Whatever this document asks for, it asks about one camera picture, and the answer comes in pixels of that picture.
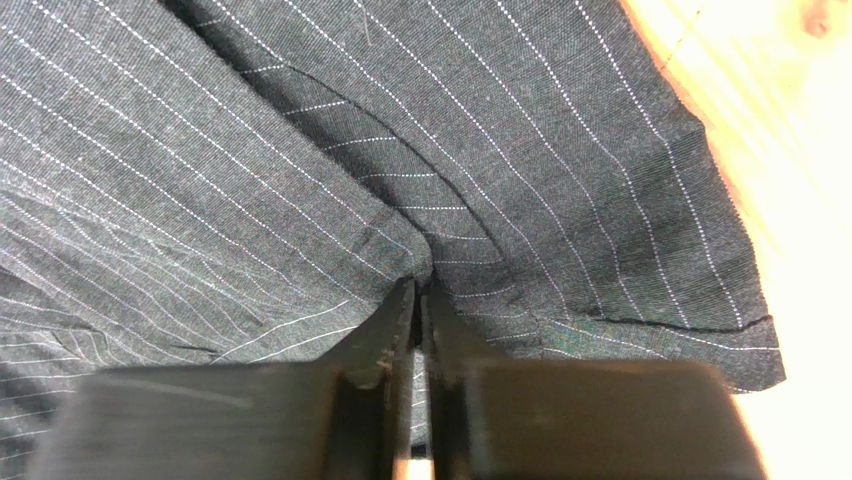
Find black pinstriped long sleeve shirt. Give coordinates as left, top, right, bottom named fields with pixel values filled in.
left=1, top=1, right=785, bottom=479

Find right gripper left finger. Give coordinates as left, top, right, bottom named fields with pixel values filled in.
left=26, top=279, right=416, bottom=479

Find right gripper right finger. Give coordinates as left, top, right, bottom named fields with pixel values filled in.
left=420, top=283, right=766, bottom=479

